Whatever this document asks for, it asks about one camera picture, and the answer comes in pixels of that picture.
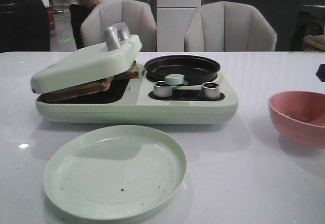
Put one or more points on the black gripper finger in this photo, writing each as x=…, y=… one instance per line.
x=321, y=73

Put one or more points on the pink plastic bowl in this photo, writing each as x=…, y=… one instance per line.
x=299, y=116

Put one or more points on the white bread slice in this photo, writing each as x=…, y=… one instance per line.
x=79, y=90
x=131, y=73

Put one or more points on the mint green sandwich maker lid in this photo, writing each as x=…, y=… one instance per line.
x=114, y=56

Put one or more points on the mint green breakfast maker base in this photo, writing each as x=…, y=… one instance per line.
x=137, y=107

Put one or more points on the dark appliance at right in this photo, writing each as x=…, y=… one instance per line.
x=310, y=21

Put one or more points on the right grey upholstered chair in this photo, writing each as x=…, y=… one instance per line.
x=228, y=27

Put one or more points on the grey upholstered chair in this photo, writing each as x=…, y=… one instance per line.
x=137, y=16
x=228, y=27

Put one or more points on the right silver control knob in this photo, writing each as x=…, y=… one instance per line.
x=210, y=90

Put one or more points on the silver control knob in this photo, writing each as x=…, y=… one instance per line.
x=210, y=90
x=162, y=90

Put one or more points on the black round frying pan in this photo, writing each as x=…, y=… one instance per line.
x=196, y=69

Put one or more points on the left silver control knob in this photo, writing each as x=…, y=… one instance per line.
x=162, y=90

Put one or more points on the white cabinet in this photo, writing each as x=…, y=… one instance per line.
x=172, y=20

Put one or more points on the left grey upholstered chair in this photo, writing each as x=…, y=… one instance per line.
x=137, y=16

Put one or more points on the mint green round plate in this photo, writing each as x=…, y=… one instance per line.
x=115, y=173

